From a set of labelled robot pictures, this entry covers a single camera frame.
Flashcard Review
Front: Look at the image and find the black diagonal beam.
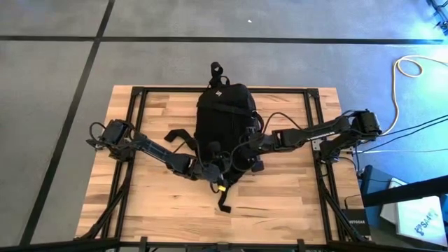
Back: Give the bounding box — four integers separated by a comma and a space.
361, 174, 448, 208

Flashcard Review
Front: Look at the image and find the black floor cable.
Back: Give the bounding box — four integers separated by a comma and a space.
356, 119, 448, 155
381, 114, 448, 137

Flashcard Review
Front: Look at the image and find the black network switch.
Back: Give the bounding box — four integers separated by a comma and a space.
341, 208, 372, 237

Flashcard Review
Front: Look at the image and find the black tripod stand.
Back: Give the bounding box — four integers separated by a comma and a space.
426, 0, 448, 36

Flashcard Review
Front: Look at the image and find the black backpack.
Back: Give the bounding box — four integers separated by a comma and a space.
163, 61, 266, 214

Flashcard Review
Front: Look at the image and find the black aluminium table frame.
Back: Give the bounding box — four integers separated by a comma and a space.
74, 85, 372, 246

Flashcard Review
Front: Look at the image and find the black rig crossbar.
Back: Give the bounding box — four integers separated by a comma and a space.
0, 237, 448, 252

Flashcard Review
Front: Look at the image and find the plain white flat box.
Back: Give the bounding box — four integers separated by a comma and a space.
379, 177, 409, 225

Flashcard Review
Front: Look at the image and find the cream floor cable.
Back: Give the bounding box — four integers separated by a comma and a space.
384, 55, 448, 136

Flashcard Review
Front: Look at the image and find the white box blue print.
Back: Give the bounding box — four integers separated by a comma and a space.
395, 195, 448, 248

